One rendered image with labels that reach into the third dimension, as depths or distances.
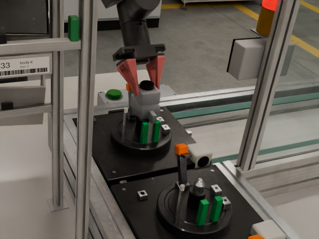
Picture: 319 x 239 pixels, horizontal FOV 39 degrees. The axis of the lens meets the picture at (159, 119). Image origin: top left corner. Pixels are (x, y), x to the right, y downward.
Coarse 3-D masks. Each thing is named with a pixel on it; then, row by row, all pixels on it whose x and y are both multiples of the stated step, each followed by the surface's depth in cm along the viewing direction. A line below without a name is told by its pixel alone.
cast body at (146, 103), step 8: (144, 80) 97; (144, 88) 96; (152, 88) 96; (136, 96) 97; (144, 96) 95; (152, 96) 96; (136, 104) 98; (144, 104) 96; (152, 104) 97; (136, 112) 98; (144, 112) 96; (152, 112) 96; (152, 120) 96
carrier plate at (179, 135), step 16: (128, 112) 113; (160, 112) 115; (96, 128) 105; (176, 128) 109; (96, 144) 100; (112, 144) 100; (176, 144) 103; (96, 160) 95; (112, 160) 96; (128, 160) 96; (144, 160) 97; (160, 160) 97; (176, 160) 98; (112, 176) 91; (128, 176) 92; (144, 176) 94
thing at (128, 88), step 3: (126, 84) 104; (126, 87) 105; (129, 87) 103; (129, 90) 104; (129, 93) 104; (132, 93) 104; (129, 96) 105; (129, 99) 105; (129, 102) 105; (129, 105) 105; (129, 108) 106; (129, 111) 106; (132, 111) 105; (129, 114) 106; (132, 114) 105; (135, 114) 106
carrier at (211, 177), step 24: (216, 168) 97; (120, 192) 87; (168, 192) 86; (192, 192) 81; (216, 192) 85; (144, 216) 82; (168, 216) 80; (192, 216) 81; (216, 216) 80; (240, 216) 85
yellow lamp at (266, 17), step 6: (264, 12) 84; (270, 12) 83; (258, 18) 87; (264, 18) 84; (270, 18) 84; (258, 24) 86; (264, 24) 85; (270, 24) 84; (258, 30) 86; (264, 30) 85
